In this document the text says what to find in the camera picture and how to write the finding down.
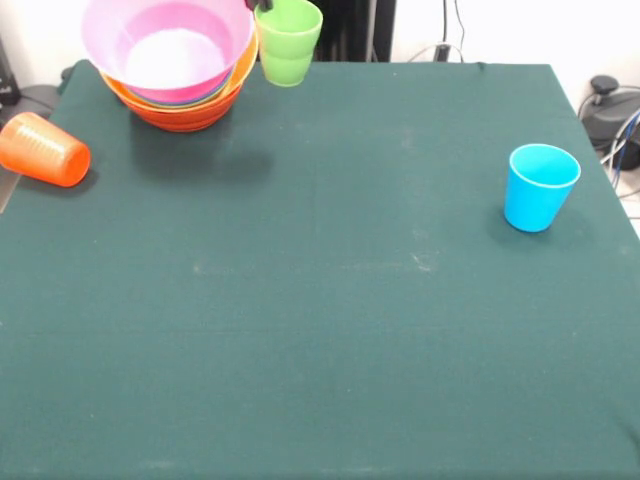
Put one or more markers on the green cup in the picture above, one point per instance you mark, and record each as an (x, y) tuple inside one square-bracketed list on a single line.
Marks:
[(287, 55)]

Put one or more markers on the large orange bowl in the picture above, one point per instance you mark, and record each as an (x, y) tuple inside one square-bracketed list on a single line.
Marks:
[(240, 75)]

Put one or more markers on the red-orange bowl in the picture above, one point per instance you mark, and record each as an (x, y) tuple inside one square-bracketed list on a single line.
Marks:
[(175, 125)]

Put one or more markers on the large pink bowl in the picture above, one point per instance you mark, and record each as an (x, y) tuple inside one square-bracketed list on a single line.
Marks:
[(100, 30)]

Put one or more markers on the red-orange cup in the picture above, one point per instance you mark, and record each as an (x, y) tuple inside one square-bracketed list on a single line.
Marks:
[(42, 150)]

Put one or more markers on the light blue cup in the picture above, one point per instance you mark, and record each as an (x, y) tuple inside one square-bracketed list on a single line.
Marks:
[(535, 200)]

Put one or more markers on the black power plug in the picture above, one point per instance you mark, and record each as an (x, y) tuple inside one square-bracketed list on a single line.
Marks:
[(442, 51)]

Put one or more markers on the black stand base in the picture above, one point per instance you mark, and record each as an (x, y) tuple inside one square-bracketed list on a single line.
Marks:
[(610, 110)]

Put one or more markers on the dark green tablecloth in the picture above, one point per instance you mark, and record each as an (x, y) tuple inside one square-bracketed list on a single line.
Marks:
[(320, 390)]

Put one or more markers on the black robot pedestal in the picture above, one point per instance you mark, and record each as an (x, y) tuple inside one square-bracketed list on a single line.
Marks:
[(350, 30)]

